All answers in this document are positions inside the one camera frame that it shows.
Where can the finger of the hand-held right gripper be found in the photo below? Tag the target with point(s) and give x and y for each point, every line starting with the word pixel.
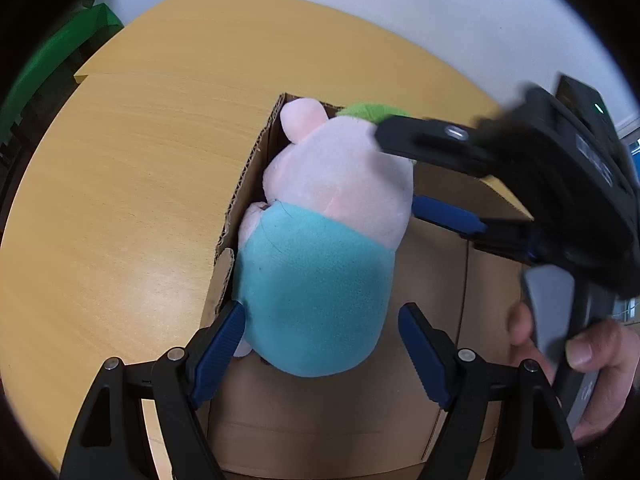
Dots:
pixel 425 140
pixel 445 215

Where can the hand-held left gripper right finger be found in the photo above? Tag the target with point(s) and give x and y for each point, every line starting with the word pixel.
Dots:
pixel 425 355

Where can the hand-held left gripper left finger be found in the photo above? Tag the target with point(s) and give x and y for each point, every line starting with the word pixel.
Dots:
pixel 220 346

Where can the shallow cardboard box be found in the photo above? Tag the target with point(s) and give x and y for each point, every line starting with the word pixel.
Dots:
pixel 350 425

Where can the pink and teal plush toy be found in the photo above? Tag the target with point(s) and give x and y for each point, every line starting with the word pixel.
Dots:
pixel 310 270

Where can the person's right hand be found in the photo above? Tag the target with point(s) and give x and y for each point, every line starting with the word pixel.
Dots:
pixel 615 360

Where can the wooden desk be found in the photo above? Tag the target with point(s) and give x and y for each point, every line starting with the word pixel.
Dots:
pixel 125 185

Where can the green cloth covered table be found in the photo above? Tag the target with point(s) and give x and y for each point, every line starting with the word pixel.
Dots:
pixel 60 50

